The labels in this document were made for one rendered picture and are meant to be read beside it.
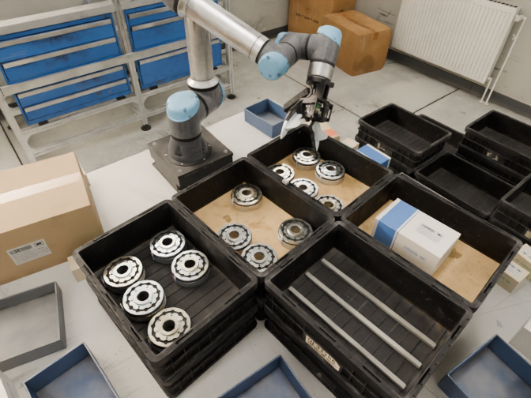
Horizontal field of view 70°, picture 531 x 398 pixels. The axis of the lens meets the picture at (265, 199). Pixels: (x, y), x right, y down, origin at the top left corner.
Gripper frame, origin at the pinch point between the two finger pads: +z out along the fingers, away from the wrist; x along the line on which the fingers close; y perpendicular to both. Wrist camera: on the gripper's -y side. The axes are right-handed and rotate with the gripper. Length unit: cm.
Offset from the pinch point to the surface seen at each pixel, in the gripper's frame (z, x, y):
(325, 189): 10.9, 19.8, -2.4
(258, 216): 24.4, -2.4, -7.2
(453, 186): -7, 123, -10
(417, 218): 12.8, 25.0, 29.8
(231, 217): 26.6, -9.1, -12.0
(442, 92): -104, 254, -106
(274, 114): -20, 38, -65
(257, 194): 17.7, -1.7, -11.2
